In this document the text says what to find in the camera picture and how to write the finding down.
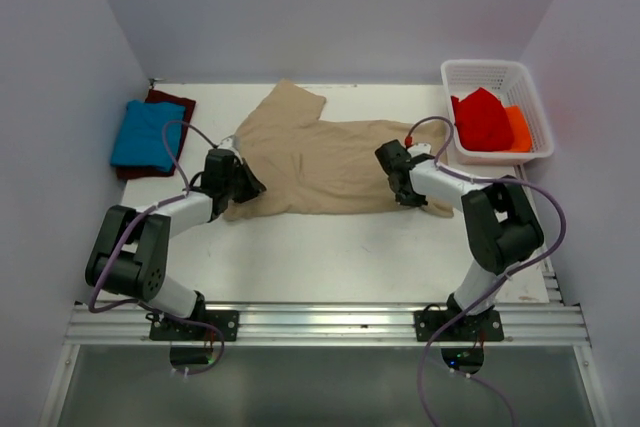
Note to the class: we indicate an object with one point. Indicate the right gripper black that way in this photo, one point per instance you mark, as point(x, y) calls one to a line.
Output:
point(415, 201)

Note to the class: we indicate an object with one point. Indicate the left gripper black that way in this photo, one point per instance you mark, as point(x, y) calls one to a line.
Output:
point(253, 185)

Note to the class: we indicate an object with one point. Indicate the beige t shirt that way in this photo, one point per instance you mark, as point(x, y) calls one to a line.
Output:
point(311, 166)

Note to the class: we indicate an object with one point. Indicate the blue t shirt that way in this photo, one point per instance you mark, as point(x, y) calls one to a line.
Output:
point(145, 130)

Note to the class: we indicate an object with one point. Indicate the maroon t shirt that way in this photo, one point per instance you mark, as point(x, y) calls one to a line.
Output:
point(156, 96)

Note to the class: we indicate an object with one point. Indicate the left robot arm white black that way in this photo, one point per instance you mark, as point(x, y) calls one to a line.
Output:
point(128, 261)

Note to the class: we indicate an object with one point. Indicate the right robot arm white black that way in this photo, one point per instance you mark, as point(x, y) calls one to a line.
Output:
point(501, 228)

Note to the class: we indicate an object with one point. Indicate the red t shirt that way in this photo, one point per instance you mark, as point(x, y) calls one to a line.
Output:
point(481, 122)

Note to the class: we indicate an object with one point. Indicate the orange t shirt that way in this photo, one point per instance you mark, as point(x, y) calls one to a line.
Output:
point(522, 140)

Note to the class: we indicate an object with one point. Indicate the white plastic basket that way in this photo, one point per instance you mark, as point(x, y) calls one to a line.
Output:
point(512, 84)

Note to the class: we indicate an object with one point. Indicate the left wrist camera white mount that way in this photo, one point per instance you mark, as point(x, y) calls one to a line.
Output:
point(231, 143)

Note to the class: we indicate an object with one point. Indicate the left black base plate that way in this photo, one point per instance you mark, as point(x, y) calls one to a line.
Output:
point(211, 325)

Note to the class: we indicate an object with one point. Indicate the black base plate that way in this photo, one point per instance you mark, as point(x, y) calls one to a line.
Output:
point(440, 324)
point(211, 325)

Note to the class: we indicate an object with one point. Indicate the aluminium mounting rail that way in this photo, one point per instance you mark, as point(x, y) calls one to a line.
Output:
point(340, 325)

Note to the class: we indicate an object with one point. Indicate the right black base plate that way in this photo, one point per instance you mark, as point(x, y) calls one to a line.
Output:
point(440, 324)

